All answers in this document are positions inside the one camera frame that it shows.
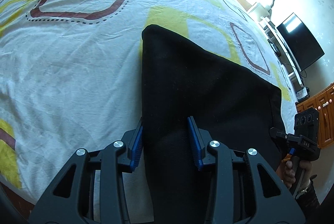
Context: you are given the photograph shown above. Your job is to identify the black flat television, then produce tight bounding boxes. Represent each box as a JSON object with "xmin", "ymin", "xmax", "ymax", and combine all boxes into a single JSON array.
[{"xmin": 277, "ymin": 13, "xmax": 324, "ymax": 71}]

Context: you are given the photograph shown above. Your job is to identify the white tv stand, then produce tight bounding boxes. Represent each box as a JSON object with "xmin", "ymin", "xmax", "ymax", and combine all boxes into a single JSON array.
[{"xmin": 259, "ymin": 16, "xmax": 305, "ymax": 88}]

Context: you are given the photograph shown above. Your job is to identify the patterned white bed sheet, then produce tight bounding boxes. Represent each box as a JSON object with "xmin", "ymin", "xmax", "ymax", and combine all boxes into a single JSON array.
[{"xmin": 1, "ymin": 0, "xmax": 296, "ymax": 203}]

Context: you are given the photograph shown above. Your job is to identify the brown wooden cabinet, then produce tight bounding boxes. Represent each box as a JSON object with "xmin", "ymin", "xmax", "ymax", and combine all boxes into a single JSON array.
[{"xmin": 296, "ymin": 83, "xmax": 334, "ymax": 148}]

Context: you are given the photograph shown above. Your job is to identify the black camera box right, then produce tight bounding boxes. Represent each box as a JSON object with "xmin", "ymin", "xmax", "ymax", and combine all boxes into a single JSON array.
[{"xmin": 294, "ymin": 108, "xmax": 319, "ymax": 144}]

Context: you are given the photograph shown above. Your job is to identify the person right hand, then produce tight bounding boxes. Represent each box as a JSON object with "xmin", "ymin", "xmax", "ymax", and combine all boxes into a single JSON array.
[{"xmin": 276, "ymin": 158, "xmax": 313, "ymax": 191}]

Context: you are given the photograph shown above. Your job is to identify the black pants with studs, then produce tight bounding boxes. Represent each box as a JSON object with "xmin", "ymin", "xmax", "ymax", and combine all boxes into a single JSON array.
[{"xmin": 142, "ymin": 25, "xmax": 286, "ymax": 223}]

